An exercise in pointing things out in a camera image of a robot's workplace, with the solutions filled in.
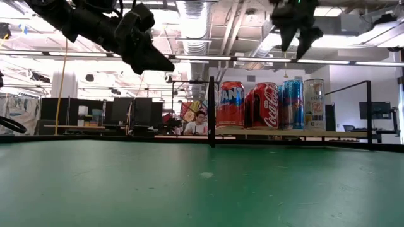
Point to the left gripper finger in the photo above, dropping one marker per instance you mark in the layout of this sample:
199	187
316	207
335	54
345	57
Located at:
153	61

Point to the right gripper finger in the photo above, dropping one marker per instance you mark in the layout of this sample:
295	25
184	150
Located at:
307	42
287	39

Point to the white Celsius energy can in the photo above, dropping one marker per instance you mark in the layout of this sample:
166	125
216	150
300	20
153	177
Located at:
314	104

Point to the blue silver Red Bull can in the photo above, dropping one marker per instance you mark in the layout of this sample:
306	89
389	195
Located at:
279	107
293	105

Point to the Star Wars Coca-Cola can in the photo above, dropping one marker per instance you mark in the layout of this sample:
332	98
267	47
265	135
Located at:
266	107

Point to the red Fanta strawberry can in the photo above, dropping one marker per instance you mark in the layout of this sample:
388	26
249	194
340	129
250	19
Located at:
230	107

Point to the black monitor on arm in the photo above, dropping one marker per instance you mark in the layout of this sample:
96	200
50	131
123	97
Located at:
375	110

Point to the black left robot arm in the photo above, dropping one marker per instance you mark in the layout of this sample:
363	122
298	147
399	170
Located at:
79	22

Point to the black monitor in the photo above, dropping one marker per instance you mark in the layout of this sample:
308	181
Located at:
57	108
142	110

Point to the black ceiling dome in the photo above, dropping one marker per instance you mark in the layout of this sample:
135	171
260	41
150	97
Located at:
89	77

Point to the red background machine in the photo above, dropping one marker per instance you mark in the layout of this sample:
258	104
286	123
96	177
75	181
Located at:
172	121

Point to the black desktop computer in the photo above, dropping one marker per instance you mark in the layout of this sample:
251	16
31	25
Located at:
329	116

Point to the person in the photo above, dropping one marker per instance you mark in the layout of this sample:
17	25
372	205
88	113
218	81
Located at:
196	126

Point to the white bucket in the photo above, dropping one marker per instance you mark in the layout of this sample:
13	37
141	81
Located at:
83	112

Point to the grey patterned tarp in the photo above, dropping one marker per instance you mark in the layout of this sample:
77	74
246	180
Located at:
19	107

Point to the green table mat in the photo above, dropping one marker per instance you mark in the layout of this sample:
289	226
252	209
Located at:
126	189

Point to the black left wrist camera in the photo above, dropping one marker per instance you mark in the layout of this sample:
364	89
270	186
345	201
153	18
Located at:
139	19

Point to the silver ventilation duct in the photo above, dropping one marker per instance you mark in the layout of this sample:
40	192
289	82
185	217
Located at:
193	31

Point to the black aluminium table frame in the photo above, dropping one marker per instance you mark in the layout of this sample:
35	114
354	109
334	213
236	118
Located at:
94	138

